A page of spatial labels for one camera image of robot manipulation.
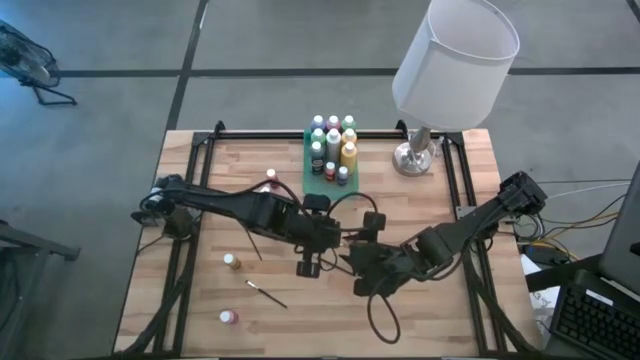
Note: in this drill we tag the silver lamp with white shade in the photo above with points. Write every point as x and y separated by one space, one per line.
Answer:
450 75

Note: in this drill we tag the green apple-label paint bottle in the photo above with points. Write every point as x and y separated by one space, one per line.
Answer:
318 135

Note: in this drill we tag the medium yellow paint bottle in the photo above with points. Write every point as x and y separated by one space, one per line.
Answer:
349 135

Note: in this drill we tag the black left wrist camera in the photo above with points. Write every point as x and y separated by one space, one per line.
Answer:
375 221

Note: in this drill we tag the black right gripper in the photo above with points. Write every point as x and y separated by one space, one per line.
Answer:
390 265

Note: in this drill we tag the black aluminium table frame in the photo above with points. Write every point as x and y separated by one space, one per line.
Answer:
250 135

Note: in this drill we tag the periwinkle paint bottle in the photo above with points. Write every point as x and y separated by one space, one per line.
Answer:
317 122

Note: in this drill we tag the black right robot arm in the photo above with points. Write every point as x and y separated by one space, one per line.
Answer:
475 220

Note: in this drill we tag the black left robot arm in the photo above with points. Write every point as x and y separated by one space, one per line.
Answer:
225 202

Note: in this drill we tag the gray monitor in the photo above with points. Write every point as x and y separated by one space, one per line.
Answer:
625 240

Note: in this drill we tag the small ochre paint bottle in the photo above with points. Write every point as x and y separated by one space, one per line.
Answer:
235 262

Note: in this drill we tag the medium red paint bottle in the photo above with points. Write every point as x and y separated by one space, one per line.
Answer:
333 122

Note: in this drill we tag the small crimson paint bottle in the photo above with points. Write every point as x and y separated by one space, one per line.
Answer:
227 317

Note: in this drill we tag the black keyboard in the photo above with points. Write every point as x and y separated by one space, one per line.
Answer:
595 325

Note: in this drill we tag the teal plastic bin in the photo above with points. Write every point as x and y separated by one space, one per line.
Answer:
320 187

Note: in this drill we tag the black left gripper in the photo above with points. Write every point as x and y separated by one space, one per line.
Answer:
320 232

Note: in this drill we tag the small red-orange paint bottle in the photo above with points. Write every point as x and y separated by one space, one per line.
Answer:
272 176

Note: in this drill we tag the gray metal table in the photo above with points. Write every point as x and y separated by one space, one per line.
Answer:
30 245

